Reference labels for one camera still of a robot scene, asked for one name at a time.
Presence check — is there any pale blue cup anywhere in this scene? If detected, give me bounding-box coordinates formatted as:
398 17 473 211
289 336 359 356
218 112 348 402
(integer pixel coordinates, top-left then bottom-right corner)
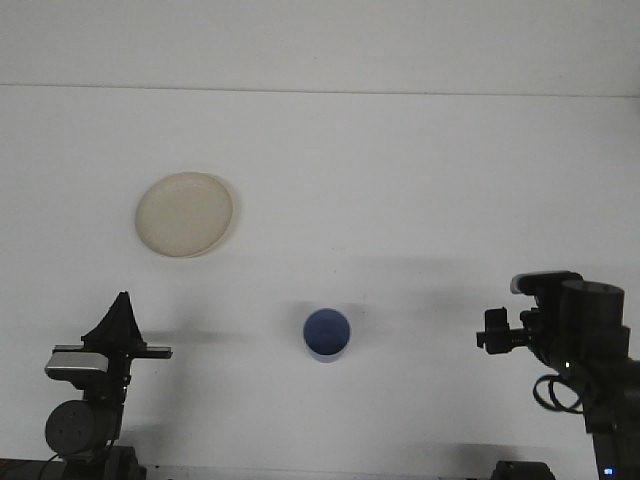
302 307 352 365

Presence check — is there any pale round plate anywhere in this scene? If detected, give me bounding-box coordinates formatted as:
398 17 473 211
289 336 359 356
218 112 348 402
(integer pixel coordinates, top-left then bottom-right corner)
134 171 235 260

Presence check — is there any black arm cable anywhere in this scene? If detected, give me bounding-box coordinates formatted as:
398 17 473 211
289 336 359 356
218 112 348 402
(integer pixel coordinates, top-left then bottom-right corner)
532 373 586 415
41 452 67 480

